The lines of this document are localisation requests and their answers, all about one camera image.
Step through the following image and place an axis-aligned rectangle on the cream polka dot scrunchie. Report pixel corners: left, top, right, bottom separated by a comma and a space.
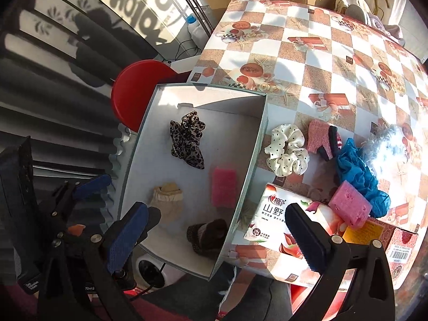
264, 124, 310, 177

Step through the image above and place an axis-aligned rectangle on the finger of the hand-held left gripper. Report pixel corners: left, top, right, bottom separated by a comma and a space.
49, 174, 113, 239
135, 207, 162, 245

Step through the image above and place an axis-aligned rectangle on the white fluffy scrunchie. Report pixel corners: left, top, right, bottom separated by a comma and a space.
361, 124, 410, 181

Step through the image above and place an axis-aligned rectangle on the brown knitted sock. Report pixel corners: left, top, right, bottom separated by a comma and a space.
186, 219, 230, 258

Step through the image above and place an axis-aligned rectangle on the metal rack with red hook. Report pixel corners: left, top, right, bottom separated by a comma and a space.
155, 0, 215, 38

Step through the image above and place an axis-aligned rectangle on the white bottle with blue cap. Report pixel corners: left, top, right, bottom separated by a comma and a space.
187, 14, 210, 45

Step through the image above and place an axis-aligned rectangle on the pink sponge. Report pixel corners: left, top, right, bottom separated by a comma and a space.
328, 180, 372, 228
211, 166, 239, 208

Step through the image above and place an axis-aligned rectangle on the blue mesh bath pouf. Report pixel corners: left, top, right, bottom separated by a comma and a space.
336, 138, 391, 219

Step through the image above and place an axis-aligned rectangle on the leopard print scrunchie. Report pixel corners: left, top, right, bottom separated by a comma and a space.
169, 110, 207, 170

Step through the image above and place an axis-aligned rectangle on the pile of light clothes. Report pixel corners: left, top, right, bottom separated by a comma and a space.
334, 0, 407, 45

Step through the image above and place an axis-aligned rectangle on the peach print tissue pack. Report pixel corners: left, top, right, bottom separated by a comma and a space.
243, 183, 348, 288

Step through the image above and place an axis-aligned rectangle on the white round device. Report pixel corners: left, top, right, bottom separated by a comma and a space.
134, 252, 168, 290

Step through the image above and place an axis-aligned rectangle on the pink and yellow flat box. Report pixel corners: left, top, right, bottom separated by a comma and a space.
343, 219, 420, 290

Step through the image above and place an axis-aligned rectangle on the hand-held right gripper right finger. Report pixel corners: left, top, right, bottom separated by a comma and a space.
286, 203, 397, 321

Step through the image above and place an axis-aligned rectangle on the person's leg in dark pants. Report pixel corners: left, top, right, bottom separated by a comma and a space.
140, 262, 295, 321

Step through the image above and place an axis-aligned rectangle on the pink and black slipper sock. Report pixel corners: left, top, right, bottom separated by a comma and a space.
307, 120, 342, 160

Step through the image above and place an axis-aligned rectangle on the checkered printed tablecloth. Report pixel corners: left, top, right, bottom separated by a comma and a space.
189, 0, 428, 291

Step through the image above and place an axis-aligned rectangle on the white cardboard box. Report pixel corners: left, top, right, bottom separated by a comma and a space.
115, 83, 270, 281

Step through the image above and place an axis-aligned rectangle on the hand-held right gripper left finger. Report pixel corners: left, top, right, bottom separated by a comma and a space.
37, 202, 149, 321

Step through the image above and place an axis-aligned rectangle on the black cable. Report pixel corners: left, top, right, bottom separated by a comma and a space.
164, 38, 201, 63

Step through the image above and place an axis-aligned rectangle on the beige sock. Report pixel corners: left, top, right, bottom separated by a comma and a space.
149, 182, 184, 230

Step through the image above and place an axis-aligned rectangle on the red round stool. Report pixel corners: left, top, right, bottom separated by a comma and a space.
111, 59, 178, 132

